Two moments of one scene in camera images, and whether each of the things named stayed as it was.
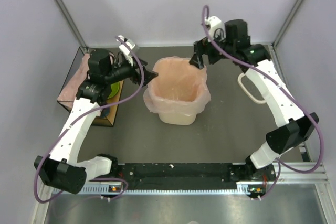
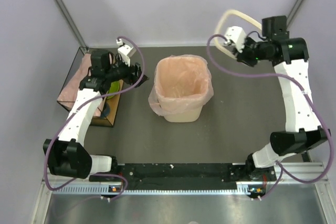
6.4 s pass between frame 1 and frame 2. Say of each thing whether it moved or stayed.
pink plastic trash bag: moved
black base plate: stayed
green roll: stayed
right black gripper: moved
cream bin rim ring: moved
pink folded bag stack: stayed
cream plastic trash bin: stayed
